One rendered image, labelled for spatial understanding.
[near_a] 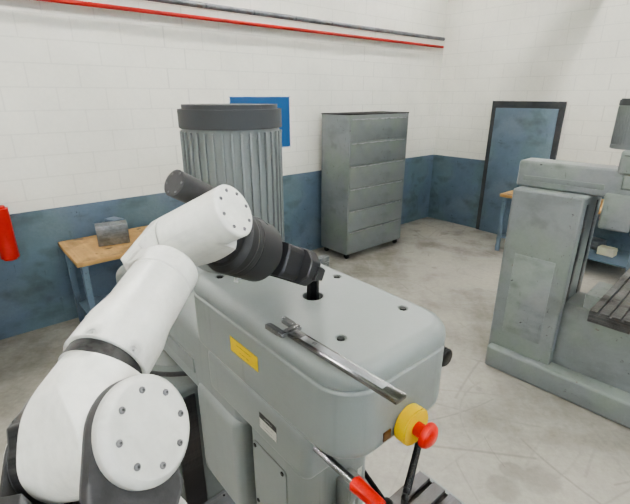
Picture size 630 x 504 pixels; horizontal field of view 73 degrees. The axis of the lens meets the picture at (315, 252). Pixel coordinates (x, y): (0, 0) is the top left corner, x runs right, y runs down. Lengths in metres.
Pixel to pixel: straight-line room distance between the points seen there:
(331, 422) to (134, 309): 0.34
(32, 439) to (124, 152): 4.64
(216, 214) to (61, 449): 0.26
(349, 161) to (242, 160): 5.01
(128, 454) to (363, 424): 0.37
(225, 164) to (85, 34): 4.16
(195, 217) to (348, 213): 5.47
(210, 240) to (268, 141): 0.37
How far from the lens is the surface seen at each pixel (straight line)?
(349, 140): 5.75
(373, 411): 0.63
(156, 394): 0.35
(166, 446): 0.36
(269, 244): 0.57
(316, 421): 0.65
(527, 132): 7.54
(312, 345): 0.61
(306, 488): 0.89
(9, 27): 4.80
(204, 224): 0.49
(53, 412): 0.37
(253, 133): 0.81
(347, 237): 6.03
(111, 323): 0.39
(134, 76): 5.00
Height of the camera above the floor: 2.23
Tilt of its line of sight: 20 degrees down
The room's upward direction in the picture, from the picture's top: straight up
